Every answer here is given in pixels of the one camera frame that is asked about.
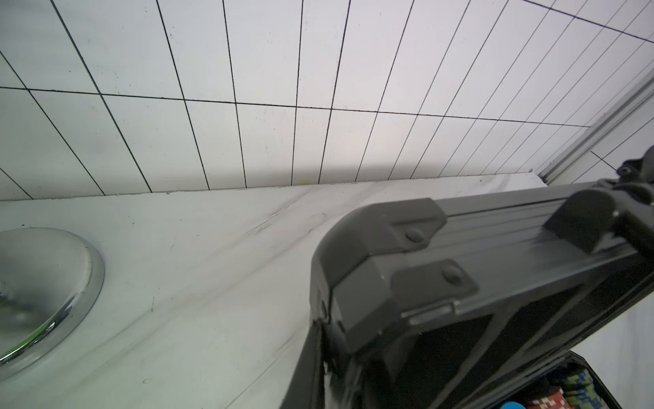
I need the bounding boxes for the black poker set case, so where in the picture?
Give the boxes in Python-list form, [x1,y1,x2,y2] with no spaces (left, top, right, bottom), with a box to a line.
[282,182,653,408]

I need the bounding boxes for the chrome wire glass rack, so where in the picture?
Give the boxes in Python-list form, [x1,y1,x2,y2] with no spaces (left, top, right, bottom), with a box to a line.
[1,228,105,379]

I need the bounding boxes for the poker chip row red blue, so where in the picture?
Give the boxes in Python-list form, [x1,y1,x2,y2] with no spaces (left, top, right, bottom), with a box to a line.
[525,388,572,409]

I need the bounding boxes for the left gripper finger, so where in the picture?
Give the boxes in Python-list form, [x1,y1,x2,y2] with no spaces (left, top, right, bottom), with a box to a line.
[544,148,653,261]

